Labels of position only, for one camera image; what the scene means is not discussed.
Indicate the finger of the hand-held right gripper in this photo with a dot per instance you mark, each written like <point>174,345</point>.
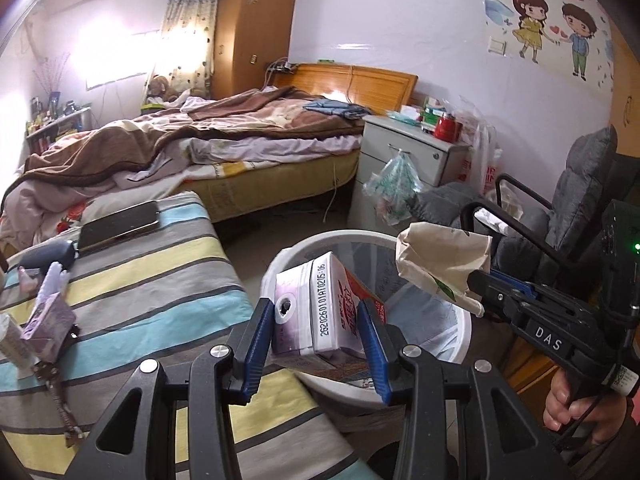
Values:
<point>500,297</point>
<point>515,281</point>

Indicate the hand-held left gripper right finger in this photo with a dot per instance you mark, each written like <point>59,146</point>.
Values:
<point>375,355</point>

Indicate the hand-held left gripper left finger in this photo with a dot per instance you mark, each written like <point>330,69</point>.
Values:
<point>257,345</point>

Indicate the red milk carton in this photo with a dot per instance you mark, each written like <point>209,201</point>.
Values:
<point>332,310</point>

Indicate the white bin with black liner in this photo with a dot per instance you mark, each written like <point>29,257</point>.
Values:
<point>452,347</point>

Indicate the beige paper bag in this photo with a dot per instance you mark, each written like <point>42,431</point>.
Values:
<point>440,255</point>

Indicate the purple tissue box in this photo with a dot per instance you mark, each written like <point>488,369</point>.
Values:
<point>47,320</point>

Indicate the person's right hand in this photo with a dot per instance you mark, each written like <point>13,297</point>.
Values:
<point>585,422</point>

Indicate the grey padded chair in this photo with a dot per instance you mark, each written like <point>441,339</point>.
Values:
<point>585,185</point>

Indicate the white plastic bag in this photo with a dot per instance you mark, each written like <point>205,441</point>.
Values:
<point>482,155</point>

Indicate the green patterned plastic bag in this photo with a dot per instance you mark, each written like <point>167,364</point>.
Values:
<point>395,185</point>

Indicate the red can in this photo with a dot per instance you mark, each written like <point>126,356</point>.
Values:
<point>447,129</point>

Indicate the black smartphone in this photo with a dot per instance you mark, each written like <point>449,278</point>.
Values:
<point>120,225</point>

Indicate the green boxes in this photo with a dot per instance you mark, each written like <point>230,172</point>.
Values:
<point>430,115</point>

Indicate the white nightstand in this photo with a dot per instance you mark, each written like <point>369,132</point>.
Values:
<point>390,135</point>

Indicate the pale lilac quilt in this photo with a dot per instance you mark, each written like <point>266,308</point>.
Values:
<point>240,147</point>

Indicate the bunch of keys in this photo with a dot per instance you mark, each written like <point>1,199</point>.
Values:
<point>57,390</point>

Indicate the orange wooden cabinet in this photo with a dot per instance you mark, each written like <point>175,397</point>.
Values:
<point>627,90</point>

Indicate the white floral bedsheet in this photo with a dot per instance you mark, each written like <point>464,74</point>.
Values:
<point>65,217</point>

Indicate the wooden bed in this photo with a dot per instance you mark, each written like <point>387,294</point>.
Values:
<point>380,82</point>

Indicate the blue folded cloth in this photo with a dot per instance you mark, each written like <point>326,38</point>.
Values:
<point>332,109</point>

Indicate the brown blanket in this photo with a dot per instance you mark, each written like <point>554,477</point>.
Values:
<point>100,145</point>

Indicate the brown teddy bear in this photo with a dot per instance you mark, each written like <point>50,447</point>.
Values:
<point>160,87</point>

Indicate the power strip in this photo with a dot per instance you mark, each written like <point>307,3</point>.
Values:
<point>282,66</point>

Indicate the shelf with small items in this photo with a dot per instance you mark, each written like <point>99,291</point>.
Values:
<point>65,125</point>

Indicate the row of bottles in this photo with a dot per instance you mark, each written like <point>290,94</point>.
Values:
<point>50,115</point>

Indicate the window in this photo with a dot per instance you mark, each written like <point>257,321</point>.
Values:
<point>115,60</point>

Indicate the wooden wardrobe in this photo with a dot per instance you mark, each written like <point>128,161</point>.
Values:
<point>255,25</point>

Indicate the vase with bare branches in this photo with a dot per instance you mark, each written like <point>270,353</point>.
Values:
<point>52,80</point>

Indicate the patterned curtain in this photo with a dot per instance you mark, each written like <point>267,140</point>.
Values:
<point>190,15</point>

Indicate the white wall switch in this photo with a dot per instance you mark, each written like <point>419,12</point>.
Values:
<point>497,46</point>

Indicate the cartoon boy wall sticker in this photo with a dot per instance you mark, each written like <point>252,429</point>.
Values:
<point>579,35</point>

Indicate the cartoon girl wall sticker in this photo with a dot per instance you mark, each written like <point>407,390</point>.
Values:
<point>531,25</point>

